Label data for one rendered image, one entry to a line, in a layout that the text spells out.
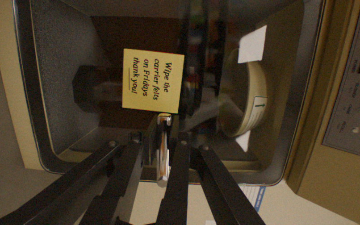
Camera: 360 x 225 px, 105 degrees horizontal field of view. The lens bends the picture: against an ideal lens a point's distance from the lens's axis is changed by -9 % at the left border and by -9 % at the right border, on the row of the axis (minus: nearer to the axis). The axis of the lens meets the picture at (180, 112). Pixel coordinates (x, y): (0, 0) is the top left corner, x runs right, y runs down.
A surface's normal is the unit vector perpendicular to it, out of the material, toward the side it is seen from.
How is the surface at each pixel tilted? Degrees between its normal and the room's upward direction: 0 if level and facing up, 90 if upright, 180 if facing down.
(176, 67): 90
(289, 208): 90
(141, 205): 90
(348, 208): 135
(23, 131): 90
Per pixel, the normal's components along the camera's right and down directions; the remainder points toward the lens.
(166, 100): -0.01, 0.26
